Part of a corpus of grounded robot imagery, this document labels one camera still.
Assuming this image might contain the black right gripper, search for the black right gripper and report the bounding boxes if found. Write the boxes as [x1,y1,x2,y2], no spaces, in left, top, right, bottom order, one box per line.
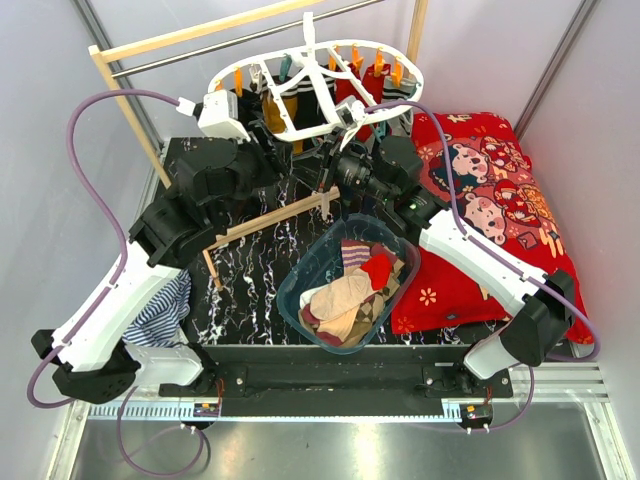
[291,128,396,205]

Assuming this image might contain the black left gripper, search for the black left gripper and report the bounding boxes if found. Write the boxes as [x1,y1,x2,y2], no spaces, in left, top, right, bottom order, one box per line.
[218,119,295,229]

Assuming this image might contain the white oval clip hanger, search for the white oval clip hanger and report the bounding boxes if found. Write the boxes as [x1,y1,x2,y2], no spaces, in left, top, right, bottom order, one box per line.
[206,12,424,143]

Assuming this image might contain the beige sock with red cuff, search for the beige sock with red cuff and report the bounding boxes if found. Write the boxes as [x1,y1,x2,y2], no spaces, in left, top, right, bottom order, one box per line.
[320,190,331,221]

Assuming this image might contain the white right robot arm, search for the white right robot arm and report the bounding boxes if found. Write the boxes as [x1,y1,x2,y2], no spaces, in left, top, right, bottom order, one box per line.
[311,130,586,397]

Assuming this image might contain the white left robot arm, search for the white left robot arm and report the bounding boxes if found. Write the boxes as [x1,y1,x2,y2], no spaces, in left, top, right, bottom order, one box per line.
[31,133,293,404]

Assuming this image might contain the mustard yellow hanging sock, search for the mustard yellow hanging sock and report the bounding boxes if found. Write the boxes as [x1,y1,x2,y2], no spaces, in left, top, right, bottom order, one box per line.
[262,93,298,134]

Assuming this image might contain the grey hanging sock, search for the grey hanging sock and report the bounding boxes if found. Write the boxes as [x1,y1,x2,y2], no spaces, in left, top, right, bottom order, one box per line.
[387,74,419,136]

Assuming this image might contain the red hanging sock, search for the red hanging sock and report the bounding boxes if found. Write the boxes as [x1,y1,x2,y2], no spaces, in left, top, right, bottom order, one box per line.
[335,63,391,143]

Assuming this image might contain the purple striped beige sock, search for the purple striped beige sock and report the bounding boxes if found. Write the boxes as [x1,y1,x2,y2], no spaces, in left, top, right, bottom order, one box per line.
[340,239,382,274]

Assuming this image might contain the red cartoon print pillow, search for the red cartoon print pillow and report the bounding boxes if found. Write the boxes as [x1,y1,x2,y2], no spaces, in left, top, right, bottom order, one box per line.
[391,112,576,335]

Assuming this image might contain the clear blue plastic bin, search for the clear blue plastic bin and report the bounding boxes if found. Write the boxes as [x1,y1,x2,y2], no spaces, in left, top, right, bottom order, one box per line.
[276,214,420,355]

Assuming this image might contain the blue striped cloth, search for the blue striped cloth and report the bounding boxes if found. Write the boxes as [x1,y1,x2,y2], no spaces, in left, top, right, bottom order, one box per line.
[122,270,192,348]

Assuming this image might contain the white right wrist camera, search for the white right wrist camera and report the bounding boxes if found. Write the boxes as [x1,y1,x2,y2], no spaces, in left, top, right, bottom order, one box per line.
[336,98,367,149]

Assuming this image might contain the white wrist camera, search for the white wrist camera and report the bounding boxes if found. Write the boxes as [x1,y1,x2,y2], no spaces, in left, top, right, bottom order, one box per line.
[197,89,250,143]
[336,98,367,149]

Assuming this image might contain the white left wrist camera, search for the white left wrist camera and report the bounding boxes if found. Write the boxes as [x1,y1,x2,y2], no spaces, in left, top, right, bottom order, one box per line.
[197,89,250,143]

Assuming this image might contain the wooden drying rack frame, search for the wooden drying rack frame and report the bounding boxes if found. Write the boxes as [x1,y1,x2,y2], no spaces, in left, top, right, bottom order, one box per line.
[88,0,429,292]

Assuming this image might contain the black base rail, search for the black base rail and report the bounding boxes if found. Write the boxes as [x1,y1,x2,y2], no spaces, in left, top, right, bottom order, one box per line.
[158,342,516,401]

